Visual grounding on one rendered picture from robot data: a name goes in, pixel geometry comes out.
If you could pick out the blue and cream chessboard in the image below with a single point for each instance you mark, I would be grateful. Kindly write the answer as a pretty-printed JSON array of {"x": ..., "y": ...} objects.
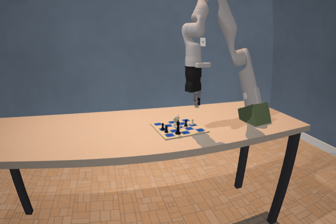
[{"x": 190, "y": 130}]

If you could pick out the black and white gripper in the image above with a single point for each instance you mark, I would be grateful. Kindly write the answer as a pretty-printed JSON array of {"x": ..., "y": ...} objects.
[{"x": 193, "y": 73}]

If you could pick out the black chess king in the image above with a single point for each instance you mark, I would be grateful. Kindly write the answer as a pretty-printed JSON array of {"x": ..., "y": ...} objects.
[{"x": 178, "y": 130}]

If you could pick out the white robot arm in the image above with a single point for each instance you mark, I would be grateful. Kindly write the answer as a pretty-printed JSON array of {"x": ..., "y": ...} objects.
[{"x": 228, "y": 26}]

